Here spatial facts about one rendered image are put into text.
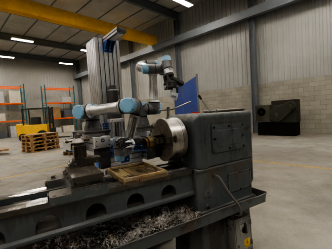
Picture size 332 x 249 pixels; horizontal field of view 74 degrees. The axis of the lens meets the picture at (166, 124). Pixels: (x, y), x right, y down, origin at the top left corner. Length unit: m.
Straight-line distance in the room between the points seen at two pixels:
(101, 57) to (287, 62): 10.28
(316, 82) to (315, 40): 1.77
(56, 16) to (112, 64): 10.51
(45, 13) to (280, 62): 11.05
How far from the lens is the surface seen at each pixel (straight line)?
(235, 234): 1.91
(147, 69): 1.83
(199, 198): 1.66
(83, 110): 1.83
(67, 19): 12.92
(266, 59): 12.16
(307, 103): 11.47
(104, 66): 2.28
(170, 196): 1.57
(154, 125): 1.65
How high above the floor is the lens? 1.28
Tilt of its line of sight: 3 degrees down
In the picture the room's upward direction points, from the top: 4 degrees counter-clockwise
